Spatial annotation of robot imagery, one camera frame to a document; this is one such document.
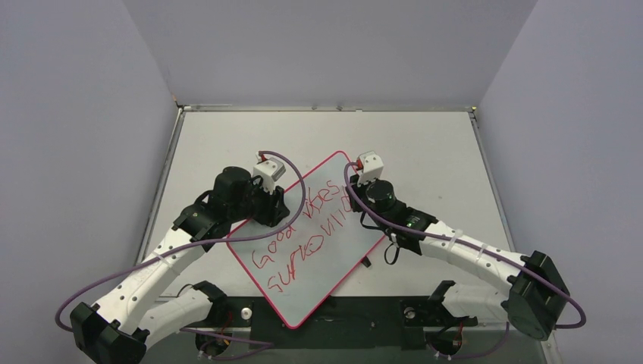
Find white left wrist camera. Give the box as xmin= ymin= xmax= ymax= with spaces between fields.
xmin=252 ymin=156 xmax=286 ymax=194

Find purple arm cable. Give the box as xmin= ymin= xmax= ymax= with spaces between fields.
xmin=55 ymin=149 xmax=308 ymax=333
xmin=343 ymin=162 xmax=587 ymax=331

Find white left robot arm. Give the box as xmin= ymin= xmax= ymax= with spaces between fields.
xmin=70 ymin=158 xmax=290 ymax=363

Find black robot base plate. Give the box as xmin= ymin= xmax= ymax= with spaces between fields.
xmin=191 ymin=296 xmax=478 ymax=350

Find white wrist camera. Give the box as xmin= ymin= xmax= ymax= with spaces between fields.
xmin=356 ymin=151 xmax=384 ymax=187
xmin=252 ymin=156 xmax=286 ymax=194

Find aluminium table edge frame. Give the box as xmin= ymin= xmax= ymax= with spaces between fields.
xmin=120 ymin=106 xmax=543 ymax=360

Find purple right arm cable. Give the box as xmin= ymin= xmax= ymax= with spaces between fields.
xmin=343 ymin=162 xmax=587 ymax=331

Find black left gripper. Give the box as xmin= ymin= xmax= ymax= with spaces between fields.
xmin=229 ymin=175 xmax=288 ymax=227

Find black whiteboard clip right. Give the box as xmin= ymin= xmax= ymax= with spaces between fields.
xmin=361 ymin=256 xmax=372 ymax=268

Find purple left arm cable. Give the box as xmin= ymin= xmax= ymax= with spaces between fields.
xmin=55 ymin=149 xmax=308 ymax=333

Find pink-framed whiteboard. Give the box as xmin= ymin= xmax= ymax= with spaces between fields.
xmin=227 ymin=151 xmax=384 ymax=329

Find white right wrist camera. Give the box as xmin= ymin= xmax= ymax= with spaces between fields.
xmin=356 ymin=151 xmax=384 ymax=187

